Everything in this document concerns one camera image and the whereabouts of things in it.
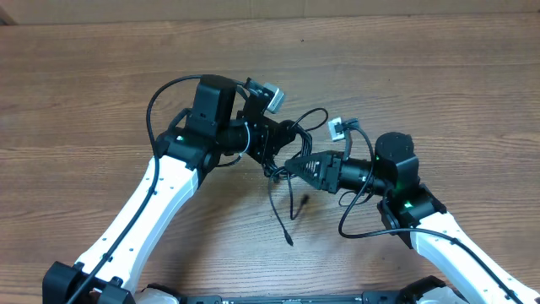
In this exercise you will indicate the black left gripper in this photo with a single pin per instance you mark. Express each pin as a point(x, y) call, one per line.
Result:
point(268, 141)

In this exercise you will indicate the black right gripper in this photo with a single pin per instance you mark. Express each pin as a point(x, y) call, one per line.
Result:
point(324, 170)

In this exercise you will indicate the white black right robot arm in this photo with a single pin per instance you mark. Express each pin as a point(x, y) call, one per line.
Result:
point(411, 211)

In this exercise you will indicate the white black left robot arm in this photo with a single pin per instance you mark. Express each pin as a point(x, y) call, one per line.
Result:
point(227, 117)

